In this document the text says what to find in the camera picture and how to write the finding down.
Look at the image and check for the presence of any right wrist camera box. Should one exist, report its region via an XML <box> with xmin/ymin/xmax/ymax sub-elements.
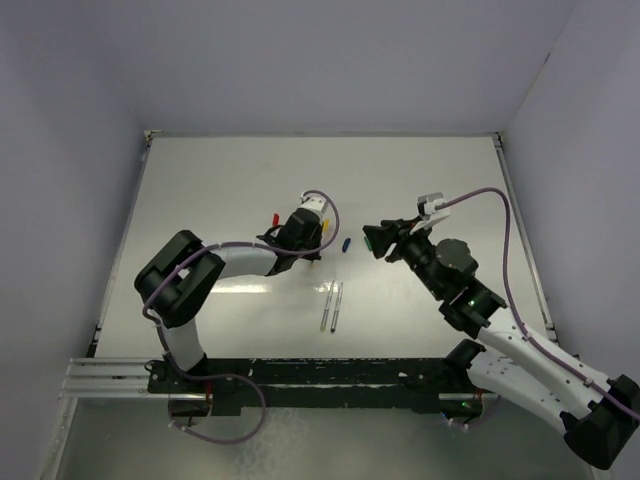
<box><xmin>412</xmin><ymin>192</ymin><xmax>451</xmax><ymax>233</ymax></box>

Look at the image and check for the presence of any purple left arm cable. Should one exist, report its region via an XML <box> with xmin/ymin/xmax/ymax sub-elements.
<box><xmin>142</xmin><ymin>188</ymin><xmax>342</xmax><ymax>386</ymax></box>

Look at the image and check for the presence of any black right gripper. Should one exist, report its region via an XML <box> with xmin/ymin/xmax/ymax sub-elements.
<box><xmin>363</xmin><ymin>214</ymin><xmax>446</xmax><ymax>299</ymax></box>

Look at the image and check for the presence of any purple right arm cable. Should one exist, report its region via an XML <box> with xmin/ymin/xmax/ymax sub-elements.
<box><xmin>437</xmin><ymin>187</ymin><xmax>640</xmax><ymax>419</ymax></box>

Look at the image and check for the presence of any green whiteboard marker pen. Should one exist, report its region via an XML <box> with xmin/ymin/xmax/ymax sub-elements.
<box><xmin>320</xmin><ymin>280</ymin><xmax>336</xmax><ymax>332</ymax></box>

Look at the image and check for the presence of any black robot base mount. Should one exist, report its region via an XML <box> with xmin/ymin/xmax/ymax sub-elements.
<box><xmin>145</xmin><ymin>358</ymin><xmax>485</xmax><ymax>422</ymax></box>

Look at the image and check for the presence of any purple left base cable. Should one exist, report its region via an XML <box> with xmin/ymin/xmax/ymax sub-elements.
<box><xmin>167</xmin><ymin>374</ymin><xmax>267</xmax><ymax>445</ymax></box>

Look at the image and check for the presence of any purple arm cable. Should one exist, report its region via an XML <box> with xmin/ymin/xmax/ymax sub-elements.
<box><xmin>437</xmin><ymin>187</ymin><xmax>640</xmax><ymax>419</ymax></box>
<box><xmin>142</xmin><ymin>188</ymin><xmax>342</xmax><ymax>386</ymax></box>

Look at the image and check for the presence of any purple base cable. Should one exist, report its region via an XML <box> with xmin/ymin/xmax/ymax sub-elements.
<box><xmin>447</xmin><ymin>392</ymin><xmax>501</xmax><ymax>431</ymax></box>
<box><xmin>167</xmin><ymin>374</ymin><xmax>267</xmax><ymax>445</ymax></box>

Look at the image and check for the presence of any blue whiteboard marker pen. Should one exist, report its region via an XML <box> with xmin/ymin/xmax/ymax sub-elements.
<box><xmin>330</xmin><ymin>282</ymin><xmax>344</xmax><ymax>334</ymax></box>

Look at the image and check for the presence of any aluminium rail left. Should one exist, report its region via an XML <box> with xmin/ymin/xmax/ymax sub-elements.
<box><xmin>60</xmin><ymin>358</ymin><xmax>149</xmax><ymax>399</ymax></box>

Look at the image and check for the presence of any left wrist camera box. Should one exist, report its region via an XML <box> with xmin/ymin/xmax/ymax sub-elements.
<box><xmin>300</xmin><ymin>194</ymin><xmax>329</xmax><ymax>217</ymax></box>

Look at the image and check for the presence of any aluminium rail right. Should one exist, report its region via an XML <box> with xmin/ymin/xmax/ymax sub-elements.
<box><xmin>491</xmin><ymin>132</ymin><xmax>558</xmax><ymax>344</ymax></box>

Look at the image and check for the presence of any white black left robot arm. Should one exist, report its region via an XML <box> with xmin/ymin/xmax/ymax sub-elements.
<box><xmin>134</xmin><ymin>207</ymin><xmax>323</xmax><ymax>392</ymax></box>

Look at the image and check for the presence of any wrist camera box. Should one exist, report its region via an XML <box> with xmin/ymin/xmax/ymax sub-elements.
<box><xmin>300</xmin><ymin>194</ymin><xmax>329</xmax><ymax>217</ymax></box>
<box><xmin>412</xmin><ymin>192</ymin><xmax>451</xmax><ymax>233</ymax></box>

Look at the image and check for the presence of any aluminium rail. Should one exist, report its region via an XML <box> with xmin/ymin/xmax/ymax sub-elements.
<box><xmin>491</xmin><ymin>132</ymin><xmax>558</xmax><ymax>344</ymax></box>
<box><xmin>60</xmin><ymin>358</ymin><xmax>149</xmax><ymax>399</ymax></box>

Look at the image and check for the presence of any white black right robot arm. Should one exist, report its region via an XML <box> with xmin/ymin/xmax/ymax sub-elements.
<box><xmin>363</xmin><ymin>220</ymin><xmax>639</xmax><ymax>470</ymax></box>

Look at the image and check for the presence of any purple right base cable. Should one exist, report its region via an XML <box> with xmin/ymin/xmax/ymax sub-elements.
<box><xmin>447</xmin><ymin>392</ymin><xmax>501</xmax><ymax>431</ymax></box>

